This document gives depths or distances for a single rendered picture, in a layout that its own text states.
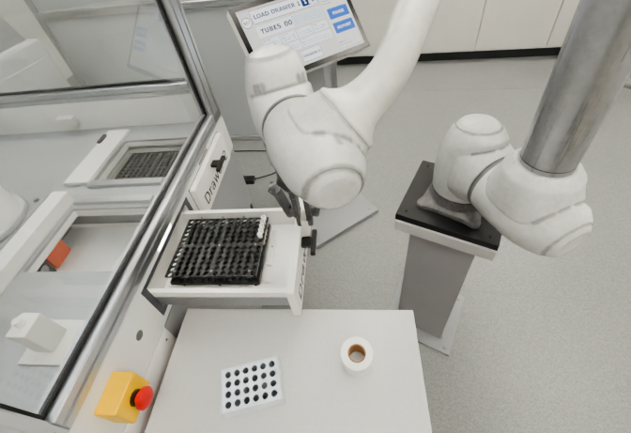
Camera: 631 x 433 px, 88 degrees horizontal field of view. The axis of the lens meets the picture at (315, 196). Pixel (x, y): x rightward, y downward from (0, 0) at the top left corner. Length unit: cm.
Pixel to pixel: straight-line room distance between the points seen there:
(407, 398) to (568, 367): 111
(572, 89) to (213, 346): 88
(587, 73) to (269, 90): 48
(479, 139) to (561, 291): 124
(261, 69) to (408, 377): 67
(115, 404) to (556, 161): 91
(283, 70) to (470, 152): 53
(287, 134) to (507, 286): 161
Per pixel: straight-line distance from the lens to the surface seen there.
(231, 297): 80
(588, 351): 188
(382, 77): 43
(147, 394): 78
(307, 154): 38
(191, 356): 90
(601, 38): 65
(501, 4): 367
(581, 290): 203
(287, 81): 51
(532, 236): 80
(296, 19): 148
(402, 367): 81
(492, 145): 88
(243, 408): 79
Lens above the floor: 154
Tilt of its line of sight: 45 degrees down
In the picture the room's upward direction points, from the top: 9 degrees counter-clockwise
